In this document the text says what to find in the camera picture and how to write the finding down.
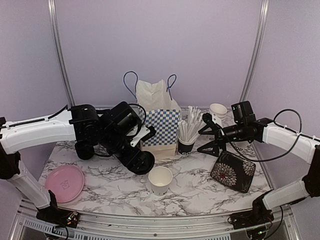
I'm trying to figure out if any white paper cup GOOD print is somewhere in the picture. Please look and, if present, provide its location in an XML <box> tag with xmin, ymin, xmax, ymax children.
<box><xmin>232</xmin><ymin>141</ymin><xmax>248</xmax><ymax>152</ymax></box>

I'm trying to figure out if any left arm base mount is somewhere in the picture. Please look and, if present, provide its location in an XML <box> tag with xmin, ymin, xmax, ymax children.
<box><xmin>36</xmin><ymin>190</ymin><xmax>80</xmax><ymax>229</ymax></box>

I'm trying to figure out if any left aluminium frame post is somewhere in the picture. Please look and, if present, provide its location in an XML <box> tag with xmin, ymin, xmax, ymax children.
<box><xmin>47</xmin><ymin>0</ymin><xmax>76</xmax><ymax>106</ymax></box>

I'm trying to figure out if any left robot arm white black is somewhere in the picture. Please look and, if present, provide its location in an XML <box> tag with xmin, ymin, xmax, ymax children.
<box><xmin>0</xmin><ymin>101</ymin><xmax>155</xmax><ymax>223</ymax></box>

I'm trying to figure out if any black floral square dish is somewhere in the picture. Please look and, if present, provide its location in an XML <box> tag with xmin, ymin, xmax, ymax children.
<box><xmin>210</xmin><ymin>151</ymin><xmax>256</xmax><ymax>193</ymax></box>

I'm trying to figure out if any stack of white paper cups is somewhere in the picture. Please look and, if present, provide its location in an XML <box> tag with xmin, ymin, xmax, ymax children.
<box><xmin>209</xmin><ymin>103</ymin><xmax>228</xmax><ymax>123</ymax></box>

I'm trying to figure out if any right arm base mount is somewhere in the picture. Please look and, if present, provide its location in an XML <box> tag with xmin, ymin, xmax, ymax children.
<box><xmin>227</xmin><ymin>193</ymin><xmax>275</xmax><ymax>230</ymax></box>

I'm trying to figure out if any pink plastic plate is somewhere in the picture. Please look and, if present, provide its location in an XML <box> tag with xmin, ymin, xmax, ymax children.
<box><xmin>44</xmin><ymin>165</ymin><xmax>85</xmax><ymax>204</ymax></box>

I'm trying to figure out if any stack of black cup lids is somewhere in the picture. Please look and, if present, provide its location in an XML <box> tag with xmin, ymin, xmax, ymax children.
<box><xmin>74</xmin><ymin>141</ymin><xmax>95</xmax><ymax>160</ymax></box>

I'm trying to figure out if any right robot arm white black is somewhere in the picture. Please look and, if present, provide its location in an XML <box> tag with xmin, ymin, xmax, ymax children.
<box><xmin>198</xmin><ymin>101</ymin><xmax>320</xmax><ymax>224</ymax></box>

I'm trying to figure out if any aluminium front rail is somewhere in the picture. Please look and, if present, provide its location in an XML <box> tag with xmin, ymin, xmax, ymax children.
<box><xmin>8</xmin><ymin>199</ymin><xmax>301</xmax><ymax>240</ymax></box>

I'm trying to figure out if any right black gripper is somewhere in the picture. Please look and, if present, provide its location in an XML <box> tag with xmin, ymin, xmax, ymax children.
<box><xmin>197</xmin><ymin>122</ymin><xmax>246</xmax><ymax>157</ymax></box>

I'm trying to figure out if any white wrapped straws bundle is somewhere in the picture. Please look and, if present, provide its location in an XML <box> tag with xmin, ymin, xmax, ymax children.
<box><xmin>178</xmin><ymin>106</ymin><xmax>205</xmax><ymax>143</ymax></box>

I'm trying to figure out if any black cup holding straws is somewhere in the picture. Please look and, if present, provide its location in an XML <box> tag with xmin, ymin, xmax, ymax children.
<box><xmin>177</xmin><ymin>137</ymin><xmax>195</xmax><ymax>155</ymax></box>

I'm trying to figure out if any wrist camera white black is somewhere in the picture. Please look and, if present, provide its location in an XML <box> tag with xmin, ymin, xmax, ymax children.
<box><xmin>202</xmin><ymin>112</ymin><xmax>223</xmax><ymax>127</ymax></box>
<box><xmin>127</xmin><ymin>125</ymin><xmax>156</xmax><ymax>147</ymax></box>

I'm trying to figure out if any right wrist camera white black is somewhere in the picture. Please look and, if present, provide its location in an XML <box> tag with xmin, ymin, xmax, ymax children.
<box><xmin>202</xmin><ymin>112</ymin><xmax>223</xmax><ymax>127</ymax></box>

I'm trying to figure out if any aluminium frame post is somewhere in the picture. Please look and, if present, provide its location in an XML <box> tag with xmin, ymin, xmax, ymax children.
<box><xmin>239</xmin><ymin>0</ymin><xmax>270</xmax><ymax>102</ymax></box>
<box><xmin>47</xmin><ymin>0</ymin><xmax>76</xmax><ymax>106</ymax></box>

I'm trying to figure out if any blue checkered paper bag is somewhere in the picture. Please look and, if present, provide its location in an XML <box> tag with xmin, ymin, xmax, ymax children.
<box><xmin>124</xmin><ymin>74</ymin><xmax>182</xmax><ymax>161</ymax></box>

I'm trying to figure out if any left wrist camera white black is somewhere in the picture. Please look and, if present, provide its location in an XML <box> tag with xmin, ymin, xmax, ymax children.
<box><xmin>127</xmin><ymin>125</ymin><xmax>156</xmax><ymax>147</ymax></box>

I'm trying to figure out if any right aluminium frame post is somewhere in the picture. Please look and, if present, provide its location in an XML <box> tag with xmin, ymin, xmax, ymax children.
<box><xmin>239</xmin><ymin>0</ymin><xmax>270</xmax><ymax>102</ymax></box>

